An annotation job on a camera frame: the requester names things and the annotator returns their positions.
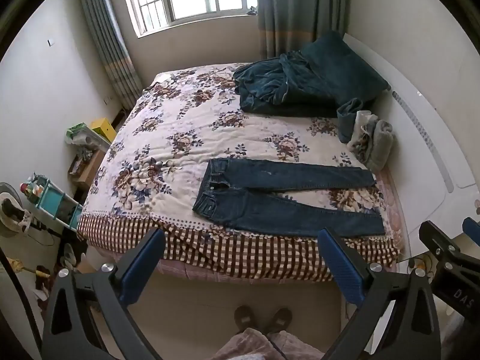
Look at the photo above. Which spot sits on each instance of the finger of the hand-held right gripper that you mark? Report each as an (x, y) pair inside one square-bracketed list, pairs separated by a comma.
[(437, 242), (472, 228)]

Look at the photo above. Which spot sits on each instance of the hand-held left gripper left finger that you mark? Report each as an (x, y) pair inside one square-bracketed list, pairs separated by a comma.
[(144, 266)]

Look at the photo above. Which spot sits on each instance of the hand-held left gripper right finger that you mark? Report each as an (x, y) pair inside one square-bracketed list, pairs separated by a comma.
[(339, 266)]

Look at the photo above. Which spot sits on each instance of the blue denim pants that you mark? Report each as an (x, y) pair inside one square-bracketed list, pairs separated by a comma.
[(262, 202)]

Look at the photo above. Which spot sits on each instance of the pair of shoes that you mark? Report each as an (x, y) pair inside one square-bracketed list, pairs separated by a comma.
[(70, 255)]

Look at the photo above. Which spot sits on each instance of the person's brown slipper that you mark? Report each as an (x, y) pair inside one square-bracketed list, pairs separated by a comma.
[(244, 318), (280, 319)]

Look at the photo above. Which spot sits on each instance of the white headboard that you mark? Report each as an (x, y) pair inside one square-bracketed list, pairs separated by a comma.
[(423, 150)]

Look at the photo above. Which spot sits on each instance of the grey folded towel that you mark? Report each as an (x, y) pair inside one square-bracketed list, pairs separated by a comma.
[(380, 146)]

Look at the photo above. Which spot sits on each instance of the teal shelf cart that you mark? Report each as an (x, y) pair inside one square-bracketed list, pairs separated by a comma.
[(52, 202)]

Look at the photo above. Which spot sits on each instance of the wooden nightstand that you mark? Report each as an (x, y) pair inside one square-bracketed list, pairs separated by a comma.
[(84, 168)]

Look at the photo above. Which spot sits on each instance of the white crumpled cloth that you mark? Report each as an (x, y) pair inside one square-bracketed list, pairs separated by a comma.
[(360, 135)]

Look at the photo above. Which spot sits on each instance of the floral bedspread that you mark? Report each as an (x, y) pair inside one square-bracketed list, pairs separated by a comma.
[(180, 131)]

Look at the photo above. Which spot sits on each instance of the yellow box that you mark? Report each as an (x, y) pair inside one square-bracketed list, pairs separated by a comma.
[(103, 129)]

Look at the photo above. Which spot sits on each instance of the standing fan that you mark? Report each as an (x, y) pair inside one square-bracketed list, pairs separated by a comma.
[(11, 210)]

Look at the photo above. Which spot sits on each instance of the rolled blue cloth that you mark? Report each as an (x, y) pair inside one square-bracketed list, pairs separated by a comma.
[(348, 120)]

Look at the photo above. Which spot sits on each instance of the green packet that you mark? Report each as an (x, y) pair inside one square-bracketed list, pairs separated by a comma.
[(77, 131)]

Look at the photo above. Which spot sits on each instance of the dark teal blanket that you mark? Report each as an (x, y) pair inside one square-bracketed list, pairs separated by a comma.
[(285, 90)]

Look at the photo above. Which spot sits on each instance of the dark teal pillow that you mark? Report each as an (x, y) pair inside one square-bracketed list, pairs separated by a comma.
[(345, 67)]

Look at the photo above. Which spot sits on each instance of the grey striped curtain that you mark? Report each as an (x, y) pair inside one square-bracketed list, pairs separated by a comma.
[(108, 45), (296, 11)]

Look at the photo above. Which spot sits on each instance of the wall outlet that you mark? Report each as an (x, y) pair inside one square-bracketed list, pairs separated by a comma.
[(107, 101)]

